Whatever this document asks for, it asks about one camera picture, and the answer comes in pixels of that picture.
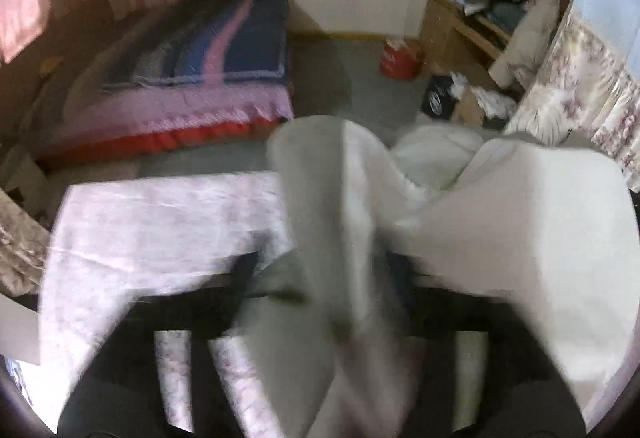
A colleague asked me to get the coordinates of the pink window curtain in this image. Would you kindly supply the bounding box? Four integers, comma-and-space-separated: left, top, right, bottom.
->
1, 0, 51, 64

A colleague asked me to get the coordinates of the wooden desk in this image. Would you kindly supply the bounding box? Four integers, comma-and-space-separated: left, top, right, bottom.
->
419, 0, 511, 90

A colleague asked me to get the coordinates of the red bucket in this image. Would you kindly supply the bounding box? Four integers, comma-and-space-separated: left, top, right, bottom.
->
380, 38, 424, 81

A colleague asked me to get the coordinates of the bed with striped blanket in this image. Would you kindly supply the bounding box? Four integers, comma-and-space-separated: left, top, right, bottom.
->
21, 0, 294, 169

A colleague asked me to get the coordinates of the white grey jacket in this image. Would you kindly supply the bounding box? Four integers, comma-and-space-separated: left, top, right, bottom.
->
243, 116, 639, 437

